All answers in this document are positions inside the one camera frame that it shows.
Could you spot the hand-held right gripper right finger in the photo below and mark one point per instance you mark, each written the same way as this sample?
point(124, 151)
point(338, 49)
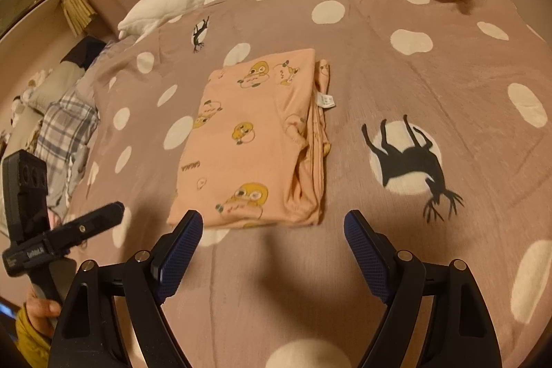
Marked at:
point(366, 251)

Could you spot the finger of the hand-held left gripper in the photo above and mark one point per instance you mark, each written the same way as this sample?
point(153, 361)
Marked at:
point(86, 225)

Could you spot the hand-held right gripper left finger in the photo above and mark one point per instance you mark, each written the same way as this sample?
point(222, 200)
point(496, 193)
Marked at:
point(181, 251)

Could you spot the peach printed small garment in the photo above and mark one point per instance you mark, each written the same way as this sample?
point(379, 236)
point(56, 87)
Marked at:
point(241, 113)

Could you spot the person's left hand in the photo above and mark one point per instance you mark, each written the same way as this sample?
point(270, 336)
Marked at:
point(39, 307)

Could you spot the plaid cloth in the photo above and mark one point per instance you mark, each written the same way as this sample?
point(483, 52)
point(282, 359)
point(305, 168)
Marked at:
point(64, 131)

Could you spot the white floral cloth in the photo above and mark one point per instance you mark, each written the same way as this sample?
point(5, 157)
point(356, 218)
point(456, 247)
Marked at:
point(26, 96)

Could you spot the grey pillow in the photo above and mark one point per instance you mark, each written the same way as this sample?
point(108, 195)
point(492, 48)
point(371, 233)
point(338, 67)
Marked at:
point(56, 85)

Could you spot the dark cloth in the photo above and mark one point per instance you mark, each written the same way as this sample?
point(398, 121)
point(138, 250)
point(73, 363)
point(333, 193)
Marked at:
point(86, 51)

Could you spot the mauve polka dot blanket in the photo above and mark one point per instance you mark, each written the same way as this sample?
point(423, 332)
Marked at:
point(388, 70)

